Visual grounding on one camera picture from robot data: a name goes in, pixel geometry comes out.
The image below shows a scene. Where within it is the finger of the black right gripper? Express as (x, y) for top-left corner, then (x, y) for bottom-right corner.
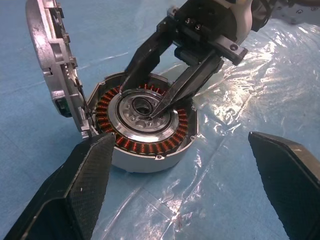
(150, 49), (225, 119)
(121, 23), (176, 93)

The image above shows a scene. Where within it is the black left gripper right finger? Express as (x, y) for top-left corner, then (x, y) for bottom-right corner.
(247, 131), (320, 240)

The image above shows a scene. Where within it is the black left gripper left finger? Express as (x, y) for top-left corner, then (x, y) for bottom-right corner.
(3, 131), (117, 240)

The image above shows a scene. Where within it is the silver spoked rotor disc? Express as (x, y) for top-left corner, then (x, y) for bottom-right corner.
(107, 88), (181, 144)

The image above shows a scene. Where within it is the grey round motor housing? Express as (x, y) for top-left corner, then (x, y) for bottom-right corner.
(86, 71), (200, 174)

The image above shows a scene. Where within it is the grey hinged motor lid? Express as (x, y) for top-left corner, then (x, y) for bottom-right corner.
(24, 0), (98, 139)

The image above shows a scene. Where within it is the clear plastic sheet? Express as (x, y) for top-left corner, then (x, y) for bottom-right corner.
(104, 14), (320, 240)

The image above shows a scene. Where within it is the blue table mat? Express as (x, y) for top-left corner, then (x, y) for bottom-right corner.
(0, 0), (320, 240)

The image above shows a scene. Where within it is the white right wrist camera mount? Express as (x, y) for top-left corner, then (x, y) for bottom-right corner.
(221, 0), (253, 45)

